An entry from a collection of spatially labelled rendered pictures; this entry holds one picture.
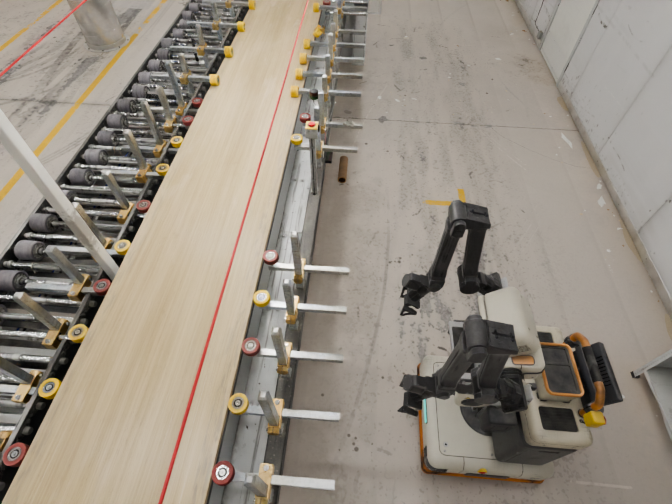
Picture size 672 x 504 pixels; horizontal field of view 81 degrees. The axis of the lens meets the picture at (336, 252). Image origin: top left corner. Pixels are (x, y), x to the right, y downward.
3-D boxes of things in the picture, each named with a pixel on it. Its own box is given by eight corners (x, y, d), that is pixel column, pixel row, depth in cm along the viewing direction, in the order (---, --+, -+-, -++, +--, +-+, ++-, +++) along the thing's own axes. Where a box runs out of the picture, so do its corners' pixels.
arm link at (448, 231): (470, 225, 125) (466, 199, 131) (452, 224, 125) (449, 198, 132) (442, 294, 159) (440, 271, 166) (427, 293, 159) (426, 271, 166)
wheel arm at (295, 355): (343, 357, 182) (343, 353, 179) (342, 364, 180) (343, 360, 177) (250, 350, 184) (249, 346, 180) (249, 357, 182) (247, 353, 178)
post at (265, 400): (282, 425, 174) (268, 389, 136) (281, 433, 172) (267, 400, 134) (274, 424, 174) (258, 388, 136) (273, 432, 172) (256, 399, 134)
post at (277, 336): (290, 371, 191) (280, 326, 152) (289, 378, 188) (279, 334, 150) (283, 370, 191) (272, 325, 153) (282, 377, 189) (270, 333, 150)
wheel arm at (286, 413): (339, 415, 169) (339, 412, 165) (338, 423, 167) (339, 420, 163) (239, 406, 170) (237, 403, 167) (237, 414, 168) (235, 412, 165)
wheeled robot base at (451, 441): (518, 374, 257) (533, 359, 237) (541, 485, 219) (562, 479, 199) (414, 365, 260) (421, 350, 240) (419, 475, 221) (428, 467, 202)
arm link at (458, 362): (493, 354, 99) (487, 314, 105) (469, 352, 99) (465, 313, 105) (451, 403, 133) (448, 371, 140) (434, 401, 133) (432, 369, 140)
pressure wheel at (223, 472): (236, 489, 151) (230, 485, 142) (216, 488, 151) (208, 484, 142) (240, 465, 156) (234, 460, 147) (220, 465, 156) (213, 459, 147)
